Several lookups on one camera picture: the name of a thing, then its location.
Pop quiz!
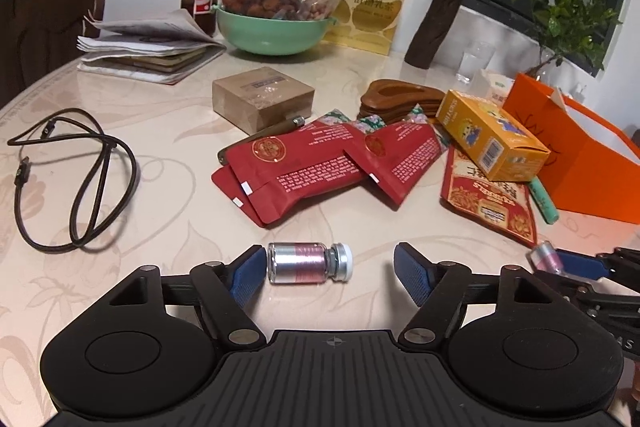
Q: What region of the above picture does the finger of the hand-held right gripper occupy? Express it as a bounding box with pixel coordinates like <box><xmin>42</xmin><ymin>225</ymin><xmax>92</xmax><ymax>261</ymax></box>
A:
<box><xmin>554</xmin><ymin>247</ymin><xmax>640</xmax><ymax>294</ymax></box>
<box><xmin>534</xmin><ymin>270</ymin><xmax>640</xmax><ymax>308</ymax></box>

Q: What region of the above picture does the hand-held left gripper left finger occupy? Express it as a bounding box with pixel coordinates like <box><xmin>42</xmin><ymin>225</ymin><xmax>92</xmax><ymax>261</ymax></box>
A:
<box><xmin>107</xmin><ymin>245</ymin><xmax>268</xmax><ymax>354</ymax></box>

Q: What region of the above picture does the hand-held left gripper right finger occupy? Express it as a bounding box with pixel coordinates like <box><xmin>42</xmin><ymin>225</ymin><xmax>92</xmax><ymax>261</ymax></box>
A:
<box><xmin>393</xmin><ymin>242</ymin><xmax>557</xmax><ymax>354</ymax></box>

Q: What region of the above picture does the pink silver glass vial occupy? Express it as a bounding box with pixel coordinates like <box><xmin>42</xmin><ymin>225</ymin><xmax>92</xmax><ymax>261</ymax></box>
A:
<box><xmin>266</xmin><ymin>242</ymin><xmax>354</xmax><ymax>285</ymax></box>
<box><xmin>530</xmin><ymin>241</ymin><xmax>566</xmax><ymax>275</ymax></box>

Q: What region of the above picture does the beige floral desktop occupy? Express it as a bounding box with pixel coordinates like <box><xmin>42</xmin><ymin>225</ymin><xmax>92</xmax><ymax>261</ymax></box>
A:
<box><xmin>0</xmin><ymin>14</ymin><xmax>640</xmax><ymax>408</ymax></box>

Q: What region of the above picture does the teal tube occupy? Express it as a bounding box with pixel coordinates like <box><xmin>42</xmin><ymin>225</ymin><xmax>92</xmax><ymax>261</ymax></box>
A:
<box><xmin>529</xmin><ymin>177</ymin><xmax>560</xmax><ymax>225</ymax></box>

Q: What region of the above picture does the orange paper bag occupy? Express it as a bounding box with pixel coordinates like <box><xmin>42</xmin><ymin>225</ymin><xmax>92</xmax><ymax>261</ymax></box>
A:
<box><xmin>501</xmin><ymin>73</ymin><xmax>640</xmax><ymax>225</ymax></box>

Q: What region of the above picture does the red ornate snack packet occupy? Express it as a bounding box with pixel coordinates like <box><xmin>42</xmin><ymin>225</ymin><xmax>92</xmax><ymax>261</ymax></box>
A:
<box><xmin>440</xmin><ymin>144</ymin><xmax>540</xmax><ymax>249</ymax></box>

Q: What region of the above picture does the red foil packet gold emblem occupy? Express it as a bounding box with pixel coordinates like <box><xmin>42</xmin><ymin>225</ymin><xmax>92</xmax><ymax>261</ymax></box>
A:
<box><xmin>218</xmin><ymin>123</ymin><xmax>368</xmax><ymax>214</ymax></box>
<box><xmin>344</xmin><ymin>122</ymin><xmax>448</xmax><ymax>210</ymax></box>

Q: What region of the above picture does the brown pen metal cap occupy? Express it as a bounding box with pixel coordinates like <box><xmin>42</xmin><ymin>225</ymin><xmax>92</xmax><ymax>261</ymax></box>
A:
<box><xmin>217</xmin><ymin>116</ymin><xmax>307</xmax><ymax>165</ymax></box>

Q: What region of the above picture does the green floral sachet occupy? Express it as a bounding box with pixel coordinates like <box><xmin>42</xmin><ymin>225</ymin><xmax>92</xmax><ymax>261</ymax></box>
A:
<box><xmin>407</xmin><ymin>104</ymin><xmax>452</xmax><ymax>148</ymax></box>
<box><xmin>351</xmin><ymin>114</ymin><xmax>387</xmax><ymax>136</ymax></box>

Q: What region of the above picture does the yellow cartoon carton box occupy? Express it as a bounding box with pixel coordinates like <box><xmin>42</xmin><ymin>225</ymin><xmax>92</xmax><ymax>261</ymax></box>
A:
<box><xmin>436</xmin><ymin>89</ymin><xmax>552</xmax><ymax>182</ymax></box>

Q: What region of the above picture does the brown cardboard box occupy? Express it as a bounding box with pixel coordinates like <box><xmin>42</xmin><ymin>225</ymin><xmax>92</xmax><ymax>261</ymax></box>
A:
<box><xmin>211</xmin><ymin>67</ymin><xmax>316</xmax><ymax>134</ymax></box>

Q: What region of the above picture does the stack of wooden coasters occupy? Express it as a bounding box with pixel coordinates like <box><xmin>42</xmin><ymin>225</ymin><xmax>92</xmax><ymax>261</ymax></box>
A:
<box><xmin>356</xmin><ymin>78</ymin><xmax>448</xmax><ymax>125</ymax></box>

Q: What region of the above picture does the pink floral sachet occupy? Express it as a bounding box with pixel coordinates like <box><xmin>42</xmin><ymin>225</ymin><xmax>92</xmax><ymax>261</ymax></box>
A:
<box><xmin>312</xmin><ymin>108</ymin><xmax>352</xmax><ymax>128</ymax></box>

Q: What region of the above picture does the small white carton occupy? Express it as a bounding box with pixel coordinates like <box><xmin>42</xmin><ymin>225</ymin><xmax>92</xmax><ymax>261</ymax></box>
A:
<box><xmin>477</xmin><ymin>69</ymin><xmax>516</xmax><ymax>104</ymax></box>

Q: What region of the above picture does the clear glass cup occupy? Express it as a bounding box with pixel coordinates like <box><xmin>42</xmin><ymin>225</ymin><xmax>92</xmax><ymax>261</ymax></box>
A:
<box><xmin>455</xmin><ymin>41</ymin><xmax>496</xmax><ymax>84</ymax></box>

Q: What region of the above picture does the stack of notebooks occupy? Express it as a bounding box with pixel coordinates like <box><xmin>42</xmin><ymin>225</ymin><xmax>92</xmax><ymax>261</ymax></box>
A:
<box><xmin>78</xmin><ymin>43</ymin><xmax>228</xmax><ymax>86</ymax></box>

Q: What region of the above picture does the green bowl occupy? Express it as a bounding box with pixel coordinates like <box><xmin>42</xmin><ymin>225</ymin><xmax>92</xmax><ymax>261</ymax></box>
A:
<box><xmin>211</xmin><ymin>3</ymin><xmax>337</xmax><ymax>56</ymax></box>

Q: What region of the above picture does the brown wooden vase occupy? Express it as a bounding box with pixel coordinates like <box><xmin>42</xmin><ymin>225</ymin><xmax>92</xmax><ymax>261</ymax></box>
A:
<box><xmin>404</xmin><ymin>0</ymin><xmax>463</xmax><ymax>70</ymax></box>

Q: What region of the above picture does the green potted plant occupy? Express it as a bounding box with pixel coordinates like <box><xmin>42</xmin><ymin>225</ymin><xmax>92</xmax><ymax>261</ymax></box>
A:
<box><xmin>512</xmin><ymin>0</ymin><xmax>623</xmax><ymax>80</ymax></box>

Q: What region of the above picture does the folded paper booklet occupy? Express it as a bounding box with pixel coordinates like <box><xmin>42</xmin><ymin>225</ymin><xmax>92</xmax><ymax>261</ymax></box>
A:
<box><xmin>76</xmin><ymin>9</ymin><xmax>217</xmax><ymax>54</ymax></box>

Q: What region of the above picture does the dark wooden chair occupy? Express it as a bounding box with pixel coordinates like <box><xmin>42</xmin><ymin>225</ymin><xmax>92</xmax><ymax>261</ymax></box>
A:
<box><xmin>0</xmin><ymin>0</ymin><xmax>107</xmax><ymax>108</ymax></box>

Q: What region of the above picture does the black cable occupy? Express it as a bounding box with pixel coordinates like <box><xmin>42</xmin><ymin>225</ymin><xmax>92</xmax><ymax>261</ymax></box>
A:
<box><xmin>7</xmin><ymin>108</ymin><xmax>140</xmax><ymax>254</ymax></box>

